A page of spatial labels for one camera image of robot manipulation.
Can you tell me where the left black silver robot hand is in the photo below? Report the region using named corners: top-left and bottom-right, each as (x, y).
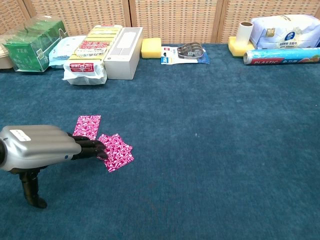
top-left (0, 124), bottom-right (109, 210)

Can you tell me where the beige lunch box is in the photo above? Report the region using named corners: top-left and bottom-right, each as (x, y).
top-left (0, 34), bottom-right (15, 70)

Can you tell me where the green tea bag box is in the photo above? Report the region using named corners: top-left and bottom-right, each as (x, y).
top-left (2, 15), bottom-right (70, 73)

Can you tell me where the light blue wet wipes pack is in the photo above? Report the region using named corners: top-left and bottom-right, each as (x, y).
top-left (48, 34), bottom-right (88, 69)

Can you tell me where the yellow green sponge multipack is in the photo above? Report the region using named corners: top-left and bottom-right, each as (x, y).
top-left (61, 24), bottom-right (124, 86)

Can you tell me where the long white power strip box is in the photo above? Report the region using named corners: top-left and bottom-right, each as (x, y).
top-left (103, 26), bottom-right (144, 81)

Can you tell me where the plain yellow sponge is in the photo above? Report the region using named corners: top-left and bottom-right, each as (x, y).
top-left (140, 37), bottom-right (163, 60)

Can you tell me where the dark blue felt mat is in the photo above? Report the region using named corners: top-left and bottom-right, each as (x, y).
top-left (0, 42), bottom-right (320, 240)

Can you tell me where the correction tape blister pack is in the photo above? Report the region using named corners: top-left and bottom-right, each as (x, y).
top-left (160, 42), bottom-right (210, 65)

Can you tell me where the woven bamboo folding screen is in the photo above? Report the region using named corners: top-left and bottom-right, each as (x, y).
top-left (0, 0), bottom-right (320, 45)

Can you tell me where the yellow sponge with green base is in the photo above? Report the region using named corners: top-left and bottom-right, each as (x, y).
top-left (227, 36), bottom-right (256, 59)

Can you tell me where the white lint roller refill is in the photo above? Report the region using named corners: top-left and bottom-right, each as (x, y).
top-left (236, 21), bottom-right (255, 50)

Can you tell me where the blue plastic wrap roll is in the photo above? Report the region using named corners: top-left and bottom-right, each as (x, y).
top-left (243, 47), bottom-right (320, 66)

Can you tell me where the white blue tissue pack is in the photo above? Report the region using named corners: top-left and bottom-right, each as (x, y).
top-left (249, 14), bottom-right (320, 50)

